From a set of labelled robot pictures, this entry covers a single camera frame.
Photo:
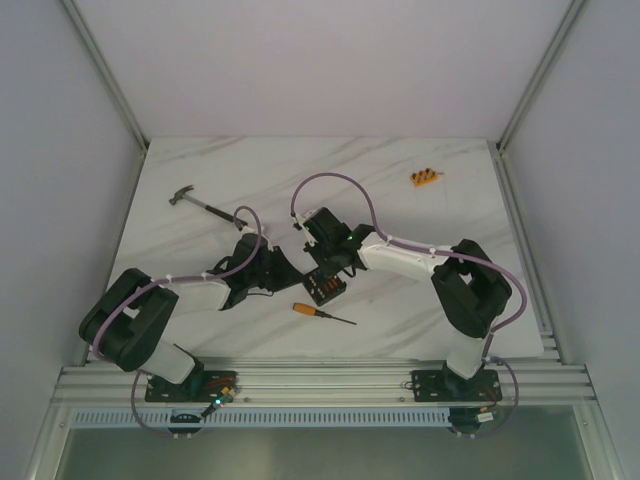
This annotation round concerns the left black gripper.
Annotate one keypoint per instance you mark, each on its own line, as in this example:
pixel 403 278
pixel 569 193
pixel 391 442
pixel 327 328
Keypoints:
pixel 276 268

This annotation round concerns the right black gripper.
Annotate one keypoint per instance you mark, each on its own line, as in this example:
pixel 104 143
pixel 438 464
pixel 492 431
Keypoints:
pixel 313 251

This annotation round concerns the black fuse box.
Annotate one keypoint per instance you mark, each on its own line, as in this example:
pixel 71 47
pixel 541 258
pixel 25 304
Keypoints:
pixel 323 288

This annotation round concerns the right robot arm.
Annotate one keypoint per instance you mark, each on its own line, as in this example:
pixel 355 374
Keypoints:
pixel 471 293

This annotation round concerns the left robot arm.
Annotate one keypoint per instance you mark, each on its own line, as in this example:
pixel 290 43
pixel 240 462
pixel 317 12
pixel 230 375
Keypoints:
pixel 126 325

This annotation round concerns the orange terminal block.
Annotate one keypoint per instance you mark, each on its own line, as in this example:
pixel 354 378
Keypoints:
pixel 424 177

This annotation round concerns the orange handled screwdriver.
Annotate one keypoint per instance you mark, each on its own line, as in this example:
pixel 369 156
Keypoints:
pixel 309 310

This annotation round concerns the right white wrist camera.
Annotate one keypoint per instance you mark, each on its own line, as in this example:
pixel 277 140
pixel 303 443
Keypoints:
pixel 299 223

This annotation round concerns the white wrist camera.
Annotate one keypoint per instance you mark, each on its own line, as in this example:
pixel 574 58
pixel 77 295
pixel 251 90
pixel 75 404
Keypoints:
pixel 299 223
pixel 255 232

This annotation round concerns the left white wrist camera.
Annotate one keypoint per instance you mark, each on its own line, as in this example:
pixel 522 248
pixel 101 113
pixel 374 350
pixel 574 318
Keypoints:
pixel 255 232

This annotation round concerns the hammer with black handle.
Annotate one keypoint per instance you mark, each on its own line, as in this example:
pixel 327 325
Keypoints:
pixel 184 194

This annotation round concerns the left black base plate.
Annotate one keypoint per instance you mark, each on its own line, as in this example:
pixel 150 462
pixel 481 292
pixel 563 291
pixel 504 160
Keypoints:
pixel 205 386

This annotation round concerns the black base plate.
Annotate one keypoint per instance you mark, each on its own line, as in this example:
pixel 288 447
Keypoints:
pixel 205 386
pixel 442 386

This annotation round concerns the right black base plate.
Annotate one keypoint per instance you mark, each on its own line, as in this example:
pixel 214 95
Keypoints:
pixel 442 386

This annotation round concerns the slotted cable duct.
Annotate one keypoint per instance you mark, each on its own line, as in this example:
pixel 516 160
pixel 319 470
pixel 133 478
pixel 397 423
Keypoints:
pixel 267 417

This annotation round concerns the aluminium mounting rail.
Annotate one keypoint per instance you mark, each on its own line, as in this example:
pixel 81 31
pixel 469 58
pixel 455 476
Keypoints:
pixel 328 382

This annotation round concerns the right aluminium frame post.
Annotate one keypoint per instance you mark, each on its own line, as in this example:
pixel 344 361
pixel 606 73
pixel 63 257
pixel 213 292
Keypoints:
pixel 542 71

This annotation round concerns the aluminium frame post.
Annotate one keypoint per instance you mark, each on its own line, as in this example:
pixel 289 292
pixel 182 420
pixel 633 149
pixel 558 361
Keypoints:
pixel 98 60
pixel 542 71

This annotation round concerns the left aluminium frame post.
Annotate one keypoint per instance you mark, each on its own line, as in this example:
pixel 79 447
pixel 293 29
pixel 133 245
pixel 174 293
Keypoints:
pixel 98 60

